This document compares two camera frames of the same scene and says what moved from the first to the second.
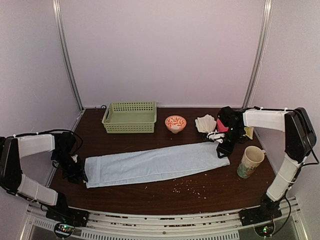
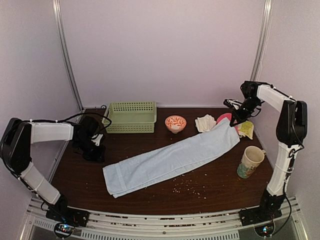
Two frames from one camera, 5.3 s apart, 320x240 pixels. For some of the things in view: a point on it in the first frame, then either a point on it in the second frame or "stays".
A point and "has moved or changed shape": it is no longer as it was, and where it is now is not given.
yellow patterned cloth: [249, 132] stays
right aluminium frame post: [262, 45] stays
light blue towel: [136, 167] has moved or changed shape
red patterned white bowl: [175, 123] stays
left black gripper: [79, 172] -> [96, 158]
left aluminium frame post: [68, 62] stays
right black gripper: [227, 150] -> [239, 117]
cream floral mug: [253, 156] stays
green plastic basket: [133, 117] stays
